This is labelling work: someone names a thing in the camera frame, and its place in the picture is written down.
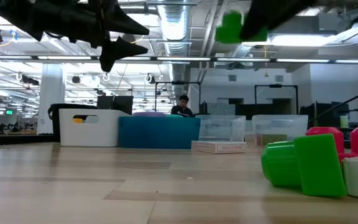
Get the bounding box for black monitor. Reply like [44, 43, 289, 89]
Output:
[96, 95, 134, 115]

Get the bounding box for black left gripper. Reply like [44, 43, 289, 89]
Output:
[26, 0, 150, 73]

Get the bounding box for black metal rig frame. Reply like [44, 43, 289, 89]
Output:
[254, 83, 300, 116]
[154, 80, 202, 118]

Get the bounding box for blue plastic tray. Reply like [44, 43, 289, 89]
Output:
[118, 115, 201, 149]

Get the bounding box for purple foam die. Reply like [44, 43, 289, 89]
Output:
[132, 111, 167, 118]

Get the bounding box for clear plastic container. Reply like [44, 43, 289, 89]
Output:
[252, 114, 309, 147]
[195, 114, 247, 143]

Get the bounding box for white column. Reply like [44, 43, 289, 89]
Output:
[37, 63, 65, 134]

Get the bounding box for white plastic bin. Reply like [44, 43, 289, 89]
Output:
[58, 108, 131, 147]

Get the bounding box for person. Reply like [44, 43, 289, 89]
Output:
[170, 95, 195, 118]

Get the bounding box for lime green lego brick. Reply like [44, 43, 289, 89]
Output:
[215, 10, 269, 44]

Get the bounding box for small green toy block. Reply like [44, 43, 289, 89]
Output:
[260, 133, 347, 198]

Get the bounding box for red two-stud toy block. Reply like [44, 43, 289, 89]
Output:
[305, 126, 358, 162]

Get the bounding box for black slanted pole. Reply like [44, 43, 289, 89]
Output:
[309, 83, 358, 125]

